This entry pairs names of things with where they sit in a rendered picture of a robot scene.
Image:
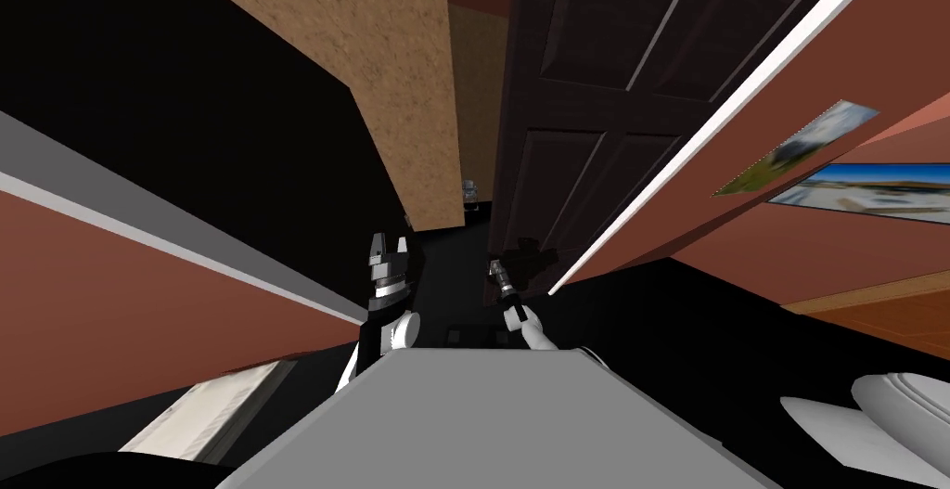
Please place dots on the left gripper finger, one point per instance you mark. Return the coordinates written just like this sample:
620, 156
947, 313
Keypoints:
377, 248
403, 245

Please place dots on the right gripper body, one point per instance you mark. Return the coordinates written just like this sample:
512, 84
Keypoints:
528, 257

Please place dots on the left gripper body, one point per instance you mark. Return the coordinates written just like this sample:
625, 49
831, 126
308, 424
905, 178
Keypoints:
388, 272

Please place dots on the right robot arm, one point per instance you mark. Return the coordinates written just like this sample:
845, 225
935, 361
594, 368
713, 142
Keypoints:
528, 327

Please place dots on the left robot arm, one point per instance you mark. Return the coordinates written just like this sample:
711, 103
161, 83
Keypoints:
386, 326

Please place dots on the silver door knob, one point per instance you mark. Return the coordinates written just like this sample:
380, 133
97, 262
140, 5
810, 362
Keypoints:
470, 193

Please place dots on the dark brown door leaf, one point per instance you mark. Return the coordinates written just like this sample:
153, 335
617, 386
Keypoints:
594, 118

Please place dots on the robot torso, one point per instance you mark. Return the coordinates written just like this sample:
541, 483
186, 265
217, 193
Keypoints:
490, 422

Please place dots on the white flat mat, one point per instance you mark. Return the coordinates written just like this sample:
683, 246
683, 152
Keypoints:
204, 415

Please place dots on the white toilet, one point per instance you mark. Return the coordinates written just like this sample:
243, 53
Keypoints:
883, 422

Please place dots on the pale landscape wall picture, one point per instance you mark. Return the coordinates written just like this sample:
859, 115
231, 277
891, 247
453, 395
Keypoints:
798, 146

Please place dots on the blue sky wall picture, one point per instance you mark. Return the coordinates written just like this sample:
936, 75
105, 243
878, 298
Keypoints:
876, 190

